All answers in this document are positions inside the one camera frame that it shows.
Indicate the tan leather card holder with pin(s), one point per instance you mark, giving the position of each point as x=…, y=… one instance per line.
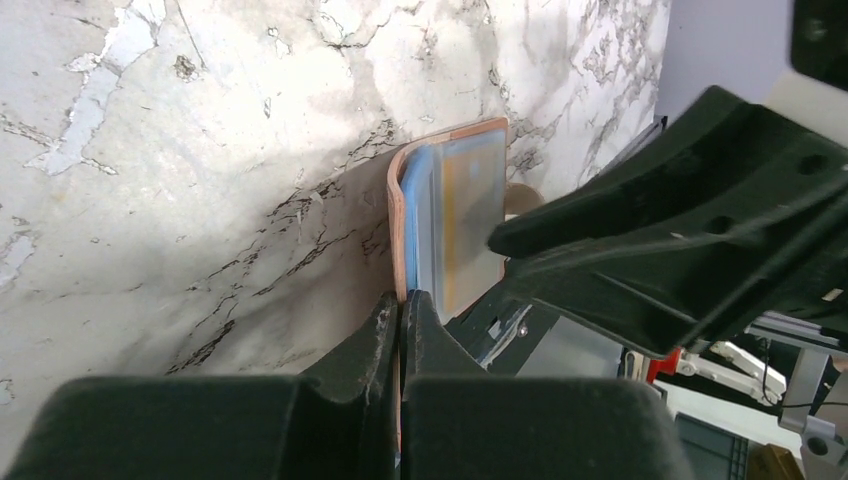
x=415, y=200

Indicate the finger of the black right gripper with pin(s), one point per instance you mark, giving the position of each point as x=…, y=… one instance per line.
x=716, y=143
x=658, y=276

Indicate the gold credit card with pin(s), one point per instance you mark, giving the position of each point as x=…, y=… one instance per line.
x=473, y=183

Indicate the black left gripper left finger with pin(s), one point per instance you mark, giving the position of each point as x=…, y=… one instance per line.
x=335, y=420

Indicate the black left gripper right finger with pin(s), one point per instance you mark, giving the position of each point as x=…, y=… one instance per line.
x=461, y=422

